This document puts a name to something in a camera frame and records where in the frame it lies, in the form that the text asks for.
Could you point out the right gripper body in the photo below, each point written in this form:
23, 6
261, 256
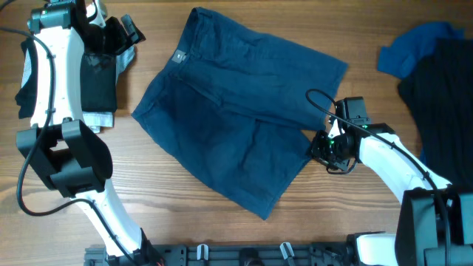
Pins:
327, 151

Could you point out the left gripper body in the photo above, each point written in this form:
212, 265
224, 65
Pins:
115, 38

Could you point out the navy blue shorts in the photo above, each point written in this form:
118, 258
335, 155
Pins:
232, 106

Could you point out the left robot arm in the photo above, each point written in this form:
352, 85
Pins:
59, 147

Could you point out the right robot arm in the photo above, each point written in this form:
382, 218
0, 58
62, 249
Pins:
435, 220

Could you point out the folded black shirt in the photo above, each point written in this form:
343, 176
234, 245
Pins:
73, 64

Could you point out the folded white grey shirt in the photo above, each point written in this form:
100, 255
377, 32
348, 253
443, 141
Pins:
99, 75

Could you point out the blue shirt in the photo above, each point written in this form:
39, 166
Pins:
402, 56

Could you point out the black shirt on pile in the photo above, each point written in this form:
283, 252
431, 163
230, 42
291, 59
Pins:
438, 94

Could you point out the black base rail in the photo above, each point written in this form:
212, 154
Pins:
314, 254

